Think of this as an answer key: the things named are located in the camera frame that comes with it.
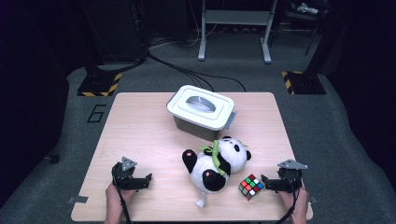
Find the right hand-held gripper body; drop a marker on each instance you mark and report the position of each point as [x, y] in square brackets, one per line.
[289, 179]

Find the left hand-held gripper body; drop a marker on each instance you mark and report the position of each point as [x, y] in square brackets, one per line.
[124, 178]

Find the colourful puzzle cube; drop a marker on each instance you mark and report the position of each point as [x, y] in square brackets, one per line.
[251, 187]

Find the panda plush toy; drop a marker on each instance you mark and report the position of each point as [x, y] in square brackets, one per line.
[218, 165]

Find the translucent brown storage box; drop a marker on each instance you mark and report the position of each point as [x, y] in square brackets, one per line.
[199, 129]

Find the person's left hand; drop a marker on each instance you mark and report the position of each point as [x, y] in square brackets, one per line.
[113, 199]

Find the person's right hand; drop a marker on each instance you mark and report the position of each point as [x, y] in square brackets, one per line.
[300, 202]

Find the grey tape strip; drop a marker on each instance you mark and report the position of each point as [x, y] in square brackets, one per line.
[77, 199]
[313, 199]

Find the black yellow striped base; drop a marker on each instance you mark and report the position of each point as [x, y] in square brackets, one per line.
[99, 84]
[305, 83]

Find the black cabinet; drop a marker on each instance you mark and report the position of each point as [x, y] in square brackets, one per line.
[112, 31]

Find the dark chair with cloth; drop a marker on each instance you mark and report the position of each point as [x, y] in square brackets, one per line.
[303, 12]

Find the grey metal stand frame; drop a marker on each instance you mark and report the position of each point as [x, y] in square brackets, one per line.
[236, 17]

